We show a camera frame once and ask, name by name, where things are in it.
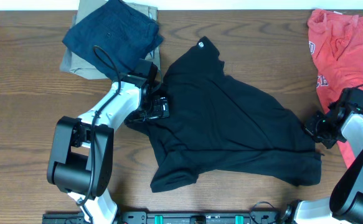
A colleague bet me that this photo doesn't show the folded khaki pants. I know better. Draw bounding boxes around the folded khaki pants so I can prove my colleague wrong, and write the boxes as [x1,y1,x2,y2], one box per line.
[60,0,161,80]

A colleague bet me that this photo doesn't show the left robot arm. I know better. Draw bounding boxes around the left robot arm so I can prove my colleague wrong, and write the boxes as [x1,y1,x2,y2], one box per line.
[42,74,168,223]

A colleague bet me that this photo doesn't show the black t-shirt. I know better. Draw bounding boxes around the black t-shirt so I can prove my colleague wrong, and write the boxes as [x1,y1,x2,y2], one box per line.
[127,37,321,193]

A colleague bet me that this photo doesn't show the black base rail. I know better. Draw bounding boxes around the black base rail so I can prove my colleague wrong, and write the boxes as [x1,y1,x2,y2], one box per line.
[42,208,294,224]

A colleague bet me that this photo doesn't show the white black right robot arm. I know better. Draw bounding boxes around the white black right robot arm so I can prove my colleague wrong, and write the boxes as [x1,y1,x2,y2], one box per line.
[276,103,363,224]

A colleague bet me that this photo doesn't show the red t-shirt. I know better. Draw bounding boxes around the red t-shirt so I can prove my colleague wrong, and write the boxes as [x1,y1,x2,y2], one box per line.
[306,8,363,187]

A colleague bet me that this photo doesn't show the folded navy blue shorts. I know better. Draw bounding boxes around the folded navy blue shorts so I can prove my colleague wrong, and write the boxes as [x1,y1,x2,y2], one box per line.
[62,0,164,80]

